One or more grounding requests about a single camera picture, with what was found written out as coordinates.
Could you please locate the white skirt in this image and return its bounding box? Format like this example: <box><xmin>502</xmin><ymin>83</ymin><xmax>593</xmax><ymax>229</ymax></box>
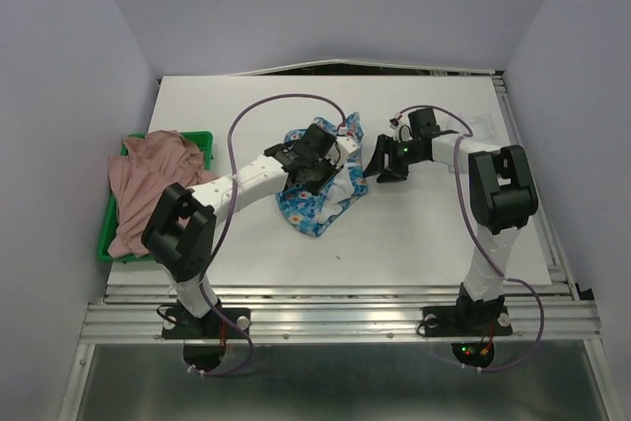
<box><xmin>445</xmin><ymin>112</ymin><xmax>499</xmax><ymax>144</ymax></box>

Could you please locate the blue floral skirt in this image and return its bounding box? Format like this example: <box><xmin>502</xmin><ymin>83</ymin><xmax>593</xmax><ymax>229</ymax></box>
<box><xmin>275</xmin><ymin>111</ymin><xmax>369</xmax><ymax>238</ymax></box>

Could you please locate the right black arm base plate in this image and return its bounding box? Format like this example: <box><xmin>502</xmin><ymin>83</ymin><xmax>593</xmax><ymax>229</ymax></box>
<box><xmin>421</xmin><ymin>306</ymin><xmax>514</xmax><ymax>338</ymax></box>

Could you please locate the aluminium table frame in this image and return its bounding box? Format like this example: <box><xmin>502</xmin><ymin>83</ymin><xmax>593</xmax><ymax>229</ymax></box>
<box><xmin>58</xmin><ymin>68</ymin><xmax>627</xmax><ymax>421</ymax></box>

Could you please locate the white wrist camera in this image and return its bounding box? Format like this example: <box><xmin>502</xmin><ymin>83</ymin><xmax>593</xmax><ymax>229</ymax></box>
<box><xmin>389</xmin><ymin>114</ymin><xmax>412</xmax><ymax>143</ymax></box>
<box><xmin>326</xmin><ymin>136</ymin><xmax>360</xmax><ymax>168</ymax></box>

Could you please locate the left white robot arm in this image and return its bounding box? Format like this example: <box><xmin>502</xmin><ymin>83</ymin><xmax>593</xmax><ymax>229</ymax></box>
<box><xmin>141</xmin><ymin>124</ymin><xmax>358</xmax><ymax>336</ymax></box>

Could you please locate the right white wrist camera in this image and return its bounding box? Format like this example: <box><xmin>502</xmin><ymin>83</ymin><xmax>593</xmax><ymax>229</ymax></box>
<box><xmin>389</xmin><ymin>114</ymin><xmax>412</xmax><ymax>143</ymax></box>

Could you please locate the pink skirt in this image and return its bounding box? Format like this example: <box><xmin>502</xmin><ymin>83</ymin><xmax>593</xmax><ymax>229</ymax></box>
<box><xmin>107</xmin><ymin>128</ymin><xmax>226</xmax><ymax>260</ymax></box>

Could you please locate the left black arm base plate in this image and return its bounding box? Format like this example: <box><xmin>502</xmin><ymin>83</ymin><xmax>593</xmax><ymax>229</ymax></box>
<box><xmin>156</xmin><ymin>303</ymin><xmax>250</xmax><ymax>340</ymax></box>

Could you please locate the green plastic bin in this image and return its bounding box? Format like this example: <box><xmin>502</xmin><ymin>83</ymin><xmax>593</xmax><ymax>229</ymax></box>
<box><xmin>95</xmin><ymin>130</ymin><xmax>216</xmax><ymax>264</ymax></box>

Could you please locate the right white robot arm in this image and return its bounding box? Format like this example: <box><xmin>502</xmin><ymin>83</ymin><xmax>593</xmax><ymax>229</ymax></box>
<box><xmin>364</xmin><ymin>105</ymin><xmax>538</xmax><ymax>332</ymax></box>

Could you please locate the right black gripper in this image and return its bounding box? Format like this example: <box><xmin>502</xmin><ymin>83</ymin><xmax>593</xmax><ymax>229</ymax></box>
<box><xmin>361</xmin><ymin>132</ymin><xmax>425</xmax><ymax>181</ymax></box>

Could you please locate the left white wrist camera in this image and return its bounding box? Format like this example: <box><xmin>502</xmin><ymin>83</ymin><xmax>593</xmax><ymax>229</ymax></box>
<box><xmin>326</xmin><ymin>136</ymin><xmax>360</xmax><ymax>168</ymax></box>

